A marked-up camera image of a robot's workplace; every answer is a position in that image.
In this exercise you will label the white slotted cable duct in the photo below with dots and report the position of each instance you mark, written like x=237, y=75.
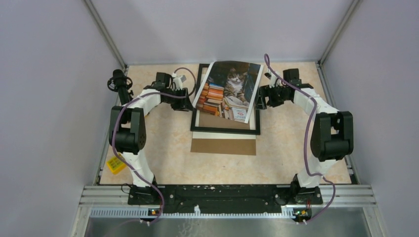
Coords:
x=146, y=213

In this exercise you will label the yellow screw bit box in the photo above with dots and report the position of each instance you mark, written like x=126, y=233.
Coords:
x=115, y=165

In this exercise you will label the cat and books photo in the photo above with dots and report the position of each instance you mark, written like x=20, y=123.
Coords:
x=228, y=90

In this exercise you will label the brown backing board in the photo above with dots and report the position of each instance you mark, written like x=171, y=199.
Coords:
x=226, y=147

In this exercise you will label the aluminium front rail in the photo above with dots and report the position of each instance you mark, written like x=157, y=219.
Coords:
x=345, y=196

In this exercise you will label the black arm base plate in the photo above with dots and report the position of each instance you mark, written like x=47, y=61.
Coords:
x=280, y=194

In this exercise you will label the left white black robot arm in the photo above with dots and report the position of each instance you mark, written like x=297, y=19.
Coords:
x=127, y=131

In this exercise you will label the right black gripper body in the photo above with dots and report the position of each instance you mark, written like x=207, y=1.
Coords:
x=276, y=96

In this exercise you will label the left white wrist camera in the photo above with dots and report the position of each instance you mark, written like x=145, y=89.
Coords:
x=177, y=81

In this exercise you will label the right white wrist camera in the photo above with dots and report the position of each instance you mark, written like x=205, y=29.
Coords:
x=274, y=80

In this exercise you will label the black picture frame brown backing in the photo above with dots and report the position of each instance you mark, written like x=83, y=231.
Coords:
x=225, y=98

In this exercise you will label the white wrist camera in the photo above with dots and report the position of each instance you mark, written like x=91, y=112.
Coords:
x=274, y=80
x=177, y=81

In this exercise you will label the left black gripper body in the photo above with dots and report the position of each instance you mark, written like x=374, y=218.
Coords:
x=176, y=103

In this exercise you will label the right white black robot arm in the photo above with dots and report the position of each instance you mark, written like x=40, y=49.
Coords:
x=329, y=132

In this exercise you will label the black microphone orange tip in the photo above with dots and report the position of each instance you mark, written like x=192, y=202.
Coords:
x=121, y=84

